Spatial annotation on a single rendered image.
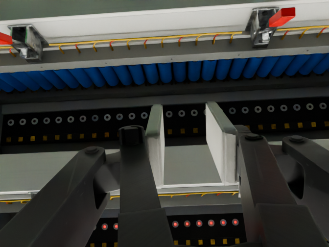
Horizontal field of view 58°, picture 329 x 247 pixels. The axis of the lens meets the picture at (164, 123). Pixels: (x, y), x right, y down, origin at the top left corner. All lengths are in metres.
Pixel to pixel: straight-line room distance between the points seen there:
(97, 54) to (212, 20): 0.14
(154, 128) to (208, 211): 0.39
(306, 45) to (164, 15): 0.17
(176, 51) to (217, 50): 0.05
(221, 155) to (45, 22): 0.27
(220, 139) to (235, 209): 0.39
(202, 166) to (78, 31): 0.21
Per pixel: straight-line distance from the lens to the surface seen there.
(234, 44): 0.38
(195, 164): 0.35
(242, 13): 0.35
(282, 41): 0.39
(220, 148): 0.16
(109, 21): 0.35
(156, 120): 0.17
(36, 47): 0.38
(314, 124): 0.52
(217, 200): 0.42
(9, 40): 0.34
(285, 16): 0.29
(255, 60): 0.41
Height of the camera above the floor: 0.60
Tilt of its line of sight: 8 degrees up
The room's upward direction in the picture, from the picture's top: 177 degrees clockwise
